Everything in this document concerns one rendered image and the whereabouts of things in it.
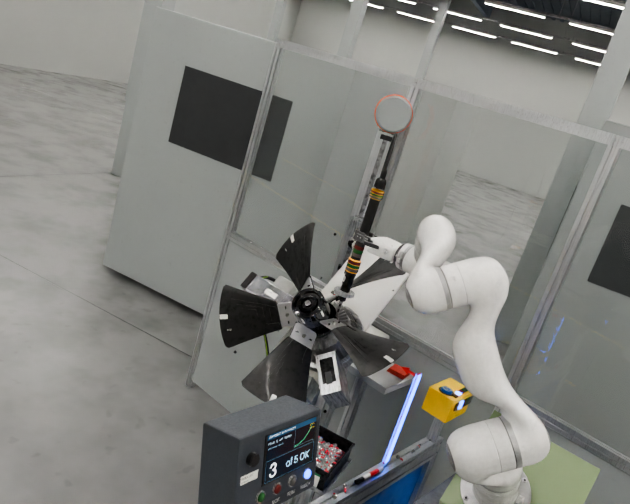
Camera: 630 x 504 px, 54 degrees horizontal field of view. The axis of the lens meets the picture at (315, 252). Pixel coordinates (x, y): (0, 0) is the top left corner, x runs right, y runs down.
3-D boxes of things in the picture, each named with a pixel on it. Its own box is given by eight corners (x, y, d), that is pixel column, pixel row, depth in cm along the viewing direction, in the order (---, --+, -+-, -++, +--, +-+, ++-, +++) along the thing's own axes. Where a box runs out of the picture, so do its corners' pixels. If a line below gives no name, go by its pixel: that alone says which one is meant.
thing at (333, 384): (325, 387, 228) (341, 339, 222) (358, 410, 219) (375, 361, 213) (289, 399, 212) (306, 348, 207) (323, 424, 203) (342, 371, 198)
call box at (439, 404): (440, 401, 225) (450, 376, 222) (464, 416, 220) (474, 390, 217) (419, 411, 213) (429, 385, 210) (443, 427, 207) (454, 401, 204)
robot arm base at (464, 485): (541, 476, 171) (547, 453, 157) (515, 540, 163) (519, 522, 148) (476, 445, 180) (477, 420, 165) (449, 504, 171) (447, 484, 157)
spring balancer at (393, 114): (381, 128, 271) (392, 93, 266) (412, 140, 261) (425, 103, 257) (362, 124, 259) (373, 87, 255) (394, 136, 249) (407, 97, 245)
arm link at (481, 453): (529, 486, 153) (538, 453, 134) (457, 505, 153) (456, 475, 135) (511, 440, 160) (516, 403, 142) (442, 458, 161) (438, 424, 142)
